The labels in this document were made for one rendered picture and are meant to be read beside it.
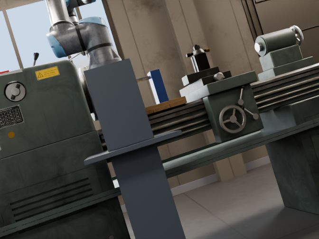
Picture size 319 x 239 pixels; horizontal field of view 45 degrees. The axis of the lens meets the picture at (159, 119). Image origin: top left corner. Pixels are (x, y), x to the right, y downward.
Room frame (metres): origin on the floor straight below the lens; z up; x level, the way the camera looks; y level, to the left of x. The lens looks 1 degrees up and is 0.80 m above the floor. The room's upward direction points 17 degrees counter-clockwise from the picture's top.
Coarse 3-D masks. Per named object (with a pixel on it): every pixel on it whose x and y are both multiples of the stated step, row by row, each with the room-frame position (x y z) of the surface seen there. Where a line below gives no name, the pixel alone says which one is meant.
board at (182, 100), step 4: (184, 96) 2.14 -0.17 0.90; (172, 100) 2.12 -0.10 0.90; (176, 100) 2.13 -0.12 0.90; (180, 100) 2.13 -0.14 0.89; (184, 100) 2.14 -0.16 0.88; (156, 104) 2.10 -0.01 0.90; (160, 104) 2.10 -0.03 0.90; (164, 104) 2.11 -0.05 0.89; (168, 104) 2.11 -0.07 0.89; (172, 104) 2.12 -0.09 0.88; (176, 104) 2.12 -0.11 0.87; (180, 104) 2.13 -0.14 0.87; (148, 108) 2.08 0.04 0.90; (152, 108) 2.09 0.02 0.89; (156, 108) 2.10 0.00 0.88; (160, 108) 2.10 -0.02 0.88; (164, 108) 2.11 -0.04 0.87; (168, 108) 2.11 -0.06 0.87; (148, 112) 2.08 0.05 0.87; (152, 112) 2.09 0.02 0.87
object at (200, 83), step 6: (222, 72) 2.15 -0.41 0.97; (228, 72) 2.16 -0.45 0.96; (204, 78) 2.12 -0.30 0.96; (210, 78) 2.13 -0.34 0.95; (192, 84) 2.27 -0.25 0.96; (198, 84) 2.18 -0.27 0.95; (204, 84) 2.12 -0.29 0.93; (180, 90) 2.51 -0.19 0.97; (186, 90) 2.40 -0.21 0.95; (192, 90) 2.30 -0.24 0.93
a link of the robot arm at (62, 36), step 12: (48, 0) 1.75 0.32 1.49; (60, 0) 1.75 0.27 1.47; (48, 12) 1.75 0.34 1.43; (60, 12) 1.71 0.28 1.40; (60, 24) 1.66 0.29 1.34; (72, 24) 1.69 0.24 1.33; (48, 36) 1.64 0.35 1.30; (60, 36) 1.63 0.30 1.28; (72, 36) 1.63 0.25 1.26; (60, 48) 1.64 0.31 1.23; (72, 48) 1.65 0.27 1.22
